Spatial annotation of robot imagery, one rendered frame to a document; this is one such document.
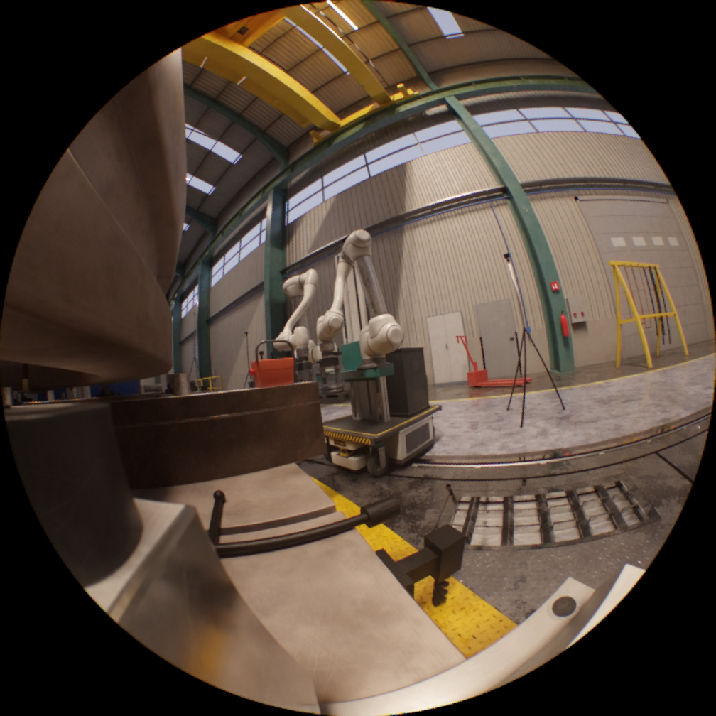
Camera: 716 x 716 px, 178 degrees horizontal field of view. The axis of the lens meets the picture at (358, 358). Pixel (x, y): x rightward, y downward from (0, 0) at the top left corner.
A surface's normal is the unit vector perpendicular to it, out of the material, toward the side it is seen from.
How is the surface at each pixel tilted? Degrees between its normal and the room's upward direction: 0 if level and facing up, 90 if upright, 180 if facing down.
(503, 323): 90
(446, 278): 90
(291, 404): 90
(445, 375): 90
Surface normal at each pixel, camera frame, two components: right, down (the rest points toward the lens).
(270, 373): 0.64, 0.01
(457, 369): -0.54, 0.02
